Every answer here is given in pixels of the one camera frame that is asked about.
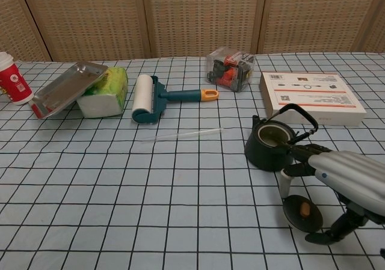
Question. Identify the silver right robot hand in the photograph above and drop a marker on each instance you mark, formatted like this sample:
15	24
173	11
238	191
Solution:
346	170

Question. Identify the red paper coffee cup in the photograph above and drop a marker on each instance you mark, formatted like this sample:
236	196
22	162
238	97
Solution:
13	82

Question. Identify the woven folding screen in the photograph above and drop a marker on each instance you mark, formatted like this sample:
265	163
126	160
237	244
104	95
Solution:
192	17

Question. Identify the dark green kettle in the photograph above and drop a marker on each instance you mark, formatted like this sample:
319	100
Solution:
264	152

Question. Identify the white flat product box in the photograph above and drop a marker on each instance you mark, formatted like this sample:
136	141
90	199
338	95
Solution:
312	95

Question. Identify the stainless steel tray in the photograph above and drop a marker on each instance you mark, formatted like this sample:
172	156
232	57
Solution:
64	88

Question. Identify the blue checked tablecloth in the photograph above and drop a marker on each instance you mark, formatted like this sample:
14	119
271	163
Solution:
150	192

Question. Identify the clear box of clips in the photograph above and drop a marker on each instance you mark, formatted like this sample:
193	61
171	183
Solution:
230	70

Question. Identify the teal lint roller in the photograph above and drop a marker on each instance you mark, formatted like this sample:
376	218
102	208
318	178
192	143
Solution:
150	98

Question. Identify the black kettle lid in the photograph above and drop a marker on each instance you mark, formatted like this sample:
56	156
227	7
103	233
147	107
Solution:
296	219

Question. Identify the green tissue paper pack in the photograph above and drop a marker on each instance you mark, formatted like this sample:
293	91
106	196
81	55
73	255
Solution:
106	97

